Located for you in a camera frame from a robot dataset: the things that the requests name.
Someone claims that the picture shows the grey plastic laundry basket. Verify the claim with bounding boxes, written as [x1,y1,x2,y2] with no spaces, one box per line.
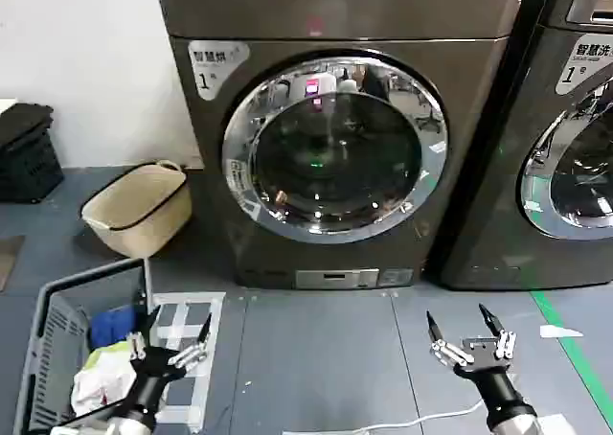
[12,257,155,435]

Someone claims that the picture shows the white cable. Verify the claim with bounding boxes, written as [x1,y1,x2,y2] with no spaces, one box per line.
[281,399,484,435]

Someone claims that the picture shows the round chrome-rimmed glass door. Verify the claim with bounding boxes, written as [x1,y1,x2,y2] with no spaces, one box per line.
[515,76,613,241]

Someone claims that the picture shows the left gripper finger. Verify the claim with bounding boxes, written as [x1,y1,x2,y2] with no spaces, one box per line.
[126,330,148,360]
[168,311,214,371]

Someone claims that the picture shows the black plastic crate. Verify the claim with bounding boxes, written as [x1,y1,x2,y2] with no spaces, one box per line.
[0,103,65,204]

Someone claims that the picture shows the beige fabric laundry basket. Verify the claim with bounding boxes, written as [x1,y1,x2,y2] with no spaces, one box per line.
[80,159,193,260]

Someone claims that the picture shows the white and green garment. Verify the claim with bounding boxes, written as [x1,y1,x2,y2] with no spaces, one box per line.
[70,342,141,415]

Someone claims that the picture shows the blue cloth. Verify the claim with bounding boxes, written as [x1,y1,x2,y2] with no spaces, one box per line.
[89,305,141,349]

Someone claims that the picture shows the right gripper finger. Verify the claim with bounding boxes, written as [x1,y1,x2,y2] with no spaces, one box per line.
[478,302,518,359]
[425,309,474,368]

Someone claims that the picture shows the grey dryer with slanted label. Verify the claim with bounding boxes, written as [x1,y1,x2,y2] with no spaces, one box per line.
[439,0,613,291]

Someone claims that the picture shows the grey front-loading dryer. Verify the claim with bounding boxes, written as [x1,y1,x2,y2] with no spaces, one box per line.
[152,0,533,291]

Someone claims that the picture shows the green floor tape line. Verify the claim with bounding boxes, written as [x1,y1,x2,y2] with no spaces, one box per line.
[530,288,613,410]

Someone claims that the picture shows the white paper scrap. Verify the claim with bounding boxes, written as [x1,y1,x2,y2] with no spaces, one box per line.
[539,324,585,339]

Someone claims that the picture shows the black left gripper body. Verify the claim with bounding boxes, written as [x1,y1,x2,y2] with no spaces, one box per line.
[118,345,187,421]

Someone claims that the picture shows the round glass dryer door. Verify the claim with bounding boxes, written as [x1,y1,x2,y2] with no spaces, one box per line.
[221,56,450,244]

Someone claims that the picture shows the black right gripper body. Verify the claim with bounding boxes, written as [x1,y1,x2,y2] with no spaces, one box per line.
[452,336,535,427]

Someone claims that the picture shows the brown flat mat piece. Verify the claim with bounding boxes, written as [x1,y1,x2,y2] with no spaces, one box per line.
[0,235,26,293]

